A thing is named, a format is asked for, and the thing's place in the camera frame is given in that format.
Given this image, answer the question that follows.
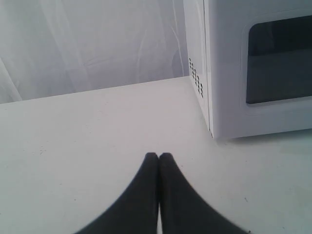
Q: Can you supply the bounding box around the white backdrop curtain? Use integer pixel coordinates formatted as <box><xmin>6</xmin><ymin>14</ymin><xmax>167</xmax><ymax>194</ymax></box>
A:
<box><xmin>0</xmin><ymin>0</ymin><xmax>189</xmax><ymax>103</ymax></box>

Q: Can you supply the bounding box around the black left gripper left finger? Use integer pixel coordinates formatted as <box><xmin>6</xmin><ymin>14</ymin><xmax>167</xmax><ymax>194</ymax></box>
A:
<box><xmin>78</xmin><ymin>153</ymin><xmax>159</xmax><ymax>234</ymax></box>

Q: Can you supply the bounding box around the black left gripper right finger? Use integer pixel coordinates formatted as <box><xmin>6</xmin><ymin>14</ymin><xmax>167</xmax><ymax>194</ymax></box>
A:
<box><xmin>158</xmin><ymin>153</ymin><xmax>246</xmax><ymax>234</ymax></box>

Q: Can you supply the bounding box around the white microwave door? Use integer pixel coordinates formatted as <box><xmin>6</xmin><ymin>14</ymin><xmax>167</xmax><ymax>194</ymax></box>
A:
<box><xmin>205</xmin><ymin>0</ymin><xmax>312</xmax><ymax>139</ymax></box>

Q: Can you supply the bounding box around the white microwave oven body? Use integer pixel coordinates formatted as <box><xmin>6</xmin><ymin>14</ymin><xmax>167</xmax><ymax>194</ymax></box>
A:
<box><xmin>183</xmin><ymin>0</ymin><xmax>213</xmax><ymax>134</ymax></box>

